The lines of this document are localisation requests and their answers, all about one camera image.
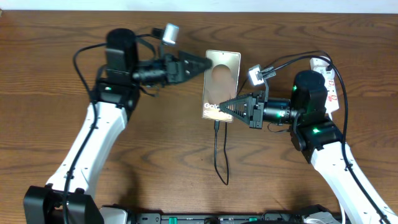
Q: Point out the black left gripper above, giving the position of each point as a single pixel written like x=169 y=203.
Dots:
x=176 y=70

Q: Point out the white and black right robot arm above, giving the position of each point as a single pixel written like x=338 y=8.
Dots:
x=320 y=141

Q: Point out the bronze Galaxy smartphone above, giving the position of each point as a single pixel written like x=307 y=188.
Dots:
x=220 y=83

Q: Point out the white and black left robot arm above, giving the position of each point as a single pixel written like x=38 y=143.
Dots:
x=68 y=195

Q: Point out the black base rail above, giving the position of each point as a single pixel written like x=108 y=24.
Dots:
x=156 y=218

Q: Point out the white USB charger plug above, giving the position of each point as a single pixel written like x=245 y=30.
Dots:
x=322 y=61

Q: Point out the white power strip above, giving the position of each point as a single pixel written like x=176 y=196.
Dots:
x=331 y=103

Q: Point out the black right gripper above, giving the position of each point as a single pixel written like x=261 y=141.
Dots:
x=253 y=120

